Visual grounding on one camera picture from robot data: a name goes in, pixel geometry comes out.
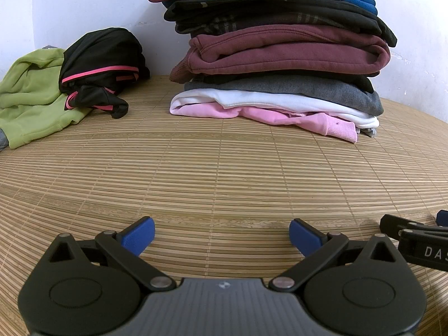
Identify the stack of folded clothes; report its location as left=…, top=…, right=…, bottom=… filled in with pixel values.
left=147, top=0, right=398, bottom=144

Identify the green fleece garment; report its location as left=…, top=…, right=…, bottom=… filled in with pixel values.
left=0, top=47, right=94, bottom=150

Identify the grey garment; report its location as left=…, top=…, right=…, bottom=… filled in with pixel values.
left=0, top=44, right=58, bottom=153

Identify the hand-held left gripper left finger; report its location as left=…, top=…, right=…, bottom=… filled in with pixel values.
left=46, top=216, right=176, bottom=292

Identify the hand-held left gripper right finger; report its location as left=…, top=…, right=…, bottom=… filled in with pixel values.
left=270, top=218, right=400, bottom=292

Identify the black garment with pink trim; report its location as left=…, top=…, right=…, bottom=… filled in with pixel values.
left=59, top=27, right=151, bottom=120

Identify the bamboo mat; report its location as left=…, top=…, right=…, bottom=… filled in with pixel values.
left=0, top=73, right=448, bottom=336

